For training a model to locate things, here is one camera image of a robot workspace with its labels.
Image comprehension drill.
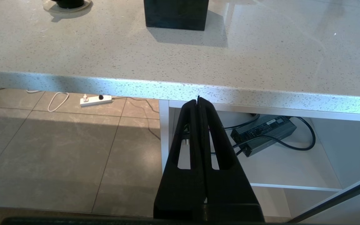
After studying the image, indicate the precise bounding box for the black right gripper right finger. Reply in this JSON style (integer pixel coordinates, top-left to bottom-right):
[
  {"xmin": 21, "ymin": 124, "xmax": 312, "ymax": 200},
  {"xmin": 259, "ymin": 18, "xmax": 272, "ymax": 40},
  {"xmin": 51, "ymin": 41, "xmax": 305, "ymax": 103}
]
[{"xmin": 199, "ymin": 96, "xmax": 261, "ymax": 207}]

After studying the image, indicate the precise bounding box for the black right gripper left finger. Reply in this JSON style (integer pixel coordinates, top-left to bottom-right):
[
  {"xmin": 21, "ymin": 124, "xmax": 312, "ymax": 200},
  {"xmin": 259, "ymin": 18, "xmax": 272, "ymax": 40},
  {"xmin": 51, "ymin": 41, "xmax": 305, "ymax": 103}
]
[{"xmin": 153, "ymin": 99, "xmax": 206, "ymax": 219}]

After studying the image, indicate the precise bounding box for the grey charger power brick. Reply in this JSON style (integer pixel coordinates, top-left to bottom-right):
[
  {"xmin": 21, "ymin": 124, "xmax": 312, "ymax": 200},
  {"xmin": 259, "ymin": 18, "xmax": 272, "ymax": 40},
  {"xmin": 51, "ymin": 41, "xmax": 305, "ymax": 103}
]
[{"xmin": 230, "ymin": 115, "xmax": 297, "ymax": 158}]

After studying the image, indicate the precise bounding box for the white under-counter shelf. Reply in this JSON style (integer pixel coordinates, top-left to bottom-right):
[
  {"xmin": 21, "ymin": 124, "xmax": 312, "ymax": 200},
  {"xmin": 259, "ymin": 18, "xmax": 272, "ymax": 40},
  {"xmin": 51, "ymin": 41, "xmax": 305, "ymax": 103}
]
[{"xmin": 159, "ymin": 99, "xmax": 360, "ymax": 192}]

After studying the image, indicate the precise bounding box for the white power strip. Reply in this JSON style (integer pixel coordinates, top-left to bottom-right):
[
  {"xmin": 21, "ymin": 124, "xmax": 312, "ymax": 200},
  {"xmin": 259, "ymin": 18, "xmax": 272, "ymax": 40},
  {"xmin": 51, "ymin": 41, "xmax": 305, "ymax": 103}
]
[{"xmin": 80, "ymin": 94, "xmax": 113, "ymax": 108}]

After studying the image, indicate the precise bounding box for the black tissue box white top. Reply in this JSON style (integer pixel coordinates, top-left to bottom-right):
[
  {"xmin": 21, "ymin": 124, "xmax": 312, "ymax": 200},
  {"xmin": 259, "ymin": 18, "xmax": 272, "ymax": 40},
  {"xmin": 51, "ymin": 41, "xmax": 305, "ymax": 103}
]
[{"xmin": 143, "ymin": 0, "xmax": 210, "ymax": 31}]

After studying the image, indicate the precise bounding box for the round translucent coaster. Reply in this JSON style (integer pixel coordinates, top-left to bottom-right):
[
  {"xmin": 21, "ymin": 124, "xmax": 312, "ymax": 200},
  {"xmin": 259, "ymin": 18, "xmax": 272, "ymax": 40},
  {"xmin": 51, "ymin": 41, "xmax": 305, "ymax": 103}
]
[{"xmin": 42, "ymin": 0, "xmax": 92, "ymax": 14}]

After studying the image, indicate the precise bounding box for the black charger cable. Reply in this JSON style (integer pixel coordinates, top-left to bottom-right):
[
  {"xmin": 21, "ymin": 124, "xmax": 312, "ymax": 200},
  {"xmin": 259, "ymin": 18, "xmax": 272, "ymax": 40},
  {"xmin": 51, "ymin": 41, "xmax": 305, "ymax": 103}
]
[{"xmin": 211, "ymin": 113, "xmax": 317, "ymax": 156}]

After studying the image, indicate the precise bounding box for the black power strip cord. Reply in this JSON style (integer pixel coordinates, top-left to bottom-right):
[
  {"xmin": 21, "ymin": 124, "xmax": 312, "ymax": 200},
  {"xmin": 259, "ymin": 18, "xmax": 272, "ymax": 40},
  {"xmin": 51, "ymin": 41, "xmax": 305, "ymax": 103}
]
[{"xmin": 99, "ymin": 95, "xmax": 162, "ymax": 141}]

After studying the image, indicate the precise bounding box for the white floor cable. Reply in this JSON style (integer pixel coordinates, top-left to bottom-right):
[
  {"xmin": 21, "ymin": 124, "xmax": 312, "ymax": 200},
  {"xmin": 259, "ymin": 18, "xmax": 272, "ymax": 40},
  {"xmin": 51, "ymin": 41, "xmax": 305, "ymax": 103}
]
[{"xmin": 26, "ymin": 90, "xmax": 70, "ymax": 113}]

